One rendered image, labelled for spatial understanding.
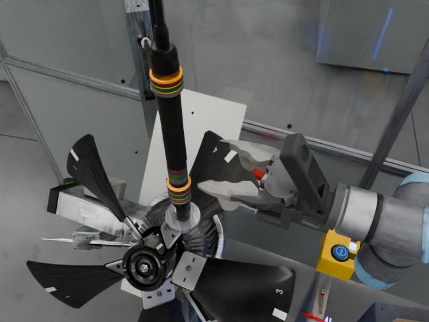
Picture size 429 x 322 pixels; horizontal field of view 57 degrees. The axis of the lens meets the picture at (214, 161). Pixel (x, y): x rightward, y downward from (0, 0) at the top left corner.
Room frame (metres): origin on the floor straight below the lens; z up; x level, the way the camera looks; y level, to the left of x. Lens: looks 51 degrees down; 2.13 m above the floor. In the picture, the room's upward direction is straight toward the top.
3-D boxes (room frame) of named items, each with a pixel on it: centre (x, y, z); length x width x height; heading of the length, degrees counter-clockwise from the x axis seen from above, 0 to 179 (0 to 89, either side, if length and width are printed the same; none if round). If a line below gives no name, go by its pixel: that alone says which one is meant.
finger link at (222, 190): (0.34, -0.02, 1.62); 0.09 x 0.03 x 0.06; 90
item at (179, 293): (0.43, 0.09, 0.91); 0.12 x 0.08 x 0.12; 159
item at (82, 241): (0.55, 0.38, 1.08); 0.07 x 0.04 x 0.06; 79
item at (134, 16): (1.03, 0.21, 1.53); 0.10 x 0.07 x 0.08; 14
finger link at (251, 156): (0.42, -0.05, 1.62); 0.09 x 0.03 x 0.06; 47
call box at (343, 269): (0.56, -0.38, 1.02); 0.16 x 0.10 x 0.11; 159
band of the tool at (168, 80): (0.42, 0.06, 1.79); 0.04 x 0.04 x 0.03
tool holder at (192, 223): (0.43, 0.07, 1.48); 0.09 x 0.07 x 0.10; 14
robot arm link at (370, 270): (0.30, -0.29, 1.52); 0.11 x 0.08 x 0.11; 142
